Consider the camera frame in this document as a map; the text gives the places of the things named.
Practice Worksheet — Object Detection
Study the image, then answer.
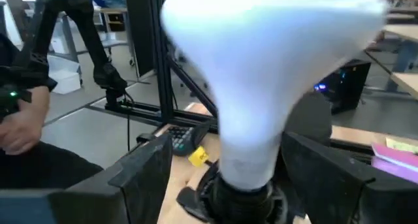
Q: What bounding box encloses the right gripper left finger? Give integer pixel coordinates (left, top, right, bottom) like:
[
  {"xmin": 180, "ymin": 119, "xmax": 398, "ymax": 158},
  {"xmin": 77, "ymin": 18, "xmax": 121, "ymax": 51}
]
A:
[{"xmin": 0, "ymin": 133, "xmax": 174, "ymax": 224}]

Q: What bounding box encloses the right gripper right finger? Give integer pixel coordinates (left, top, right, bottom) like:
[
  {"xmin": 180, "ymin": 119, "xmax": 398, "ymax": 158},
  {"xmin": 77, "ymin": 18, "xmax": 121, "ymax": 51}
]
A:
[{"xmin": 280, "ymin": 131, "xmax": 418, "ymax": 224}]

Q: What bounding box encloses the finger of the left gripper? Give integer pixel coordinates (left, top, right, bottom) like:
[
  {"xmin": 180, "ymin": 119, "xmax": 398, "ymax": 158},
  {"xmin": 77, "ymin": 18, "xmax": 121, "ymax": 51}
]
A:
[{"xmin": 176, "ymin": 184, "xmax": 215, "ymax": 223}]

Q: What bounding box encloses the lamp with round wooden base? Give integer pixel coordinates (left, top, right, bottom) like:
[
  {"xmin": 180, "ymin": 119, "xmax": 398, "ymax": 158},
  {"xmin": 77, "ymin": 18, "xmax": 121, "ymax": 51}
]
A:
[{"xmin": 195, "ymin": 161, "xmax": 290, "ymax": 224}]

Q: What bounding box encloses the white flood lightbulb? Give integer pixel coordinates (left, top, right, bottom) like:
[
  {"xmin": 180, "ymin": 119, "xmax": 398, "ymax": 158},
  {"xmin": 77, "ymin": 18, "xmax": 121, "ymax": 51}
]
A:
[{"xmin": 159, "ymin": 0, "xmax": 387, "ymax": 191}]

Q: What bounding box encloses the black computer tower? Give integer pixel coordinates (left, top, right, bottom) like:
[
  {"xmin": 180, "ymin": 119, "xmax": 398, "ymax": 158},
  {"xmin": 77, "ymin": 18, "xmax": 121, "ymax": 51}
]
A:
[{"xmin": 312, "ymin": 59, "xmax": 372, "ymax": 116}]

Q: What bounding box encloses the black desk calculator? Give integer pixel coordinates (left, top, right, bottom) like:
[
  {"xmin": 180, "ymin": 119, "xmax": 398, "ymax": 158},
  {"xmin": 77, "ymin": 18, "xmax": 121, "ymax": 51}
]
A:
[{"xmin": 166, "ymin": 125, "xmax": 212, "ymax": 157}]

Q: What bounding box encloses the pink stapler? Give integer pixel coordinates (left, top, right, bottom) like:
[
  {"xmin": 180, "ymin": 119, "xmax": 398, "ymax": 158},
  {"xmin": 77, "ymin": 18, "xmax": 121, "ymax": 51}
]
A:
[{"xmin": 371, "ymin": 142, "xmax": 418, "ymax": 185}]

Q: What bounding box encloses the person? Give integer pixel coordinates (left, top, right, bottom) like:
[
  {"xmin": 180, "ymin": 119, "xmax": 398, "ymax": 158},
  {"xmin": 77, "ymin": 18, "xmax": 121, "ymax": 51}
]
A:
[{"xmin": 0, "ymin": 33, "xmax": 105, "ymax": 189}]

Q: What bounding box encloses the yellow sticky note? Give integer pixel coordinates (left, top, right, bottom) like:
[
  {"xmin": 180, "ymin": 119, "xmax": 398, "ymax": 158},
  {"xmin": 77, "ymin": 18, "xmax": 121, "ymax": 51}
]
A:
[{"xmin": 385, "ymin": 136, "xmax": 418, "ymax": 155}]

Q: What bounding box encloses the person's hand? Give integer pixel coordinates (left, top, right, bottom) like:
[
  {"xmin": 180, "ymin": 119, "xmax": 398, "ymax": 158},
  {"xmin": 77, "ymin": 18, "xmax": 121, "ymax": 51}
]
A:
[{"xmin": 0, "ymin": 86, "xmax": 50, "ymax": 156}]

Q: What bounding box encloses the light wooden desk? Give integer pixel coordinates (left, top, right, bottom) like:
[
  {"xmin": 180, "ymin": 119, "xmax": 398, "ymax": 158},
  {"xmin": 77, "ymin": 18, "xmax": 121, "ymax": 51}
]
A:
[{"xmin": 390, "ymin": 71, "xmax": 418, "ymax": 101}]

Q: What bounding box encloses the white box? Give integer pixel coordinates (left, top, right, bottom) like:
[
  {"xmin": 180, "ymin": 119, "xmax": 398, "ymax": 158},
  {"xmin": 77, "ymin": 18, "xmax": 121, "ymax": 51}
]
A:
[{"xmin": 48, "ymin": 54, "xmax": 82, "ymax": 95}]

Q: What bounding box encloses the small rolling table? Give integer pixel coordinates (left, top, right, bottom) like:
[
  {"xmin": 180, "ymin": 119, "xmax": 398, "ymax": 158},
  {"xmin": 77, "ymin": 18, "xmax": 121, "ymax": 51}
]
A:
[{"xmin": 93, "ymin": 7, "xmax": 137, "ymax": 67}]

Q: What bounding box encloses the yellow cable tag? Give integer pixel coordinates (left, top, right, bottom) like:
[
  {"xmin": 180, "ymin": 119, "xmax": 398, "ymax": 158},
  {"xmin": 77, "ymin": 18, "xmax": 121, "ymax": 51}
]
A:
[{"xmin": 188, "ymin": 145, "xmax": 210, "ymax": 168}]

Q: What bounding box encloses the black aluminium frame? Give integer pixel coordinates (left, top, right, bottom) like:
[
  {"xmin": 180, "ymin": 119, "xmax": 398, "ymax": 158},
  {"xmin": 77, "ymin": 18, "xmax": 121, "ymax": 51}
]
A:
[{"xmin": 84, "ymin": 0, "xmax": 376, "ymax": 163}]

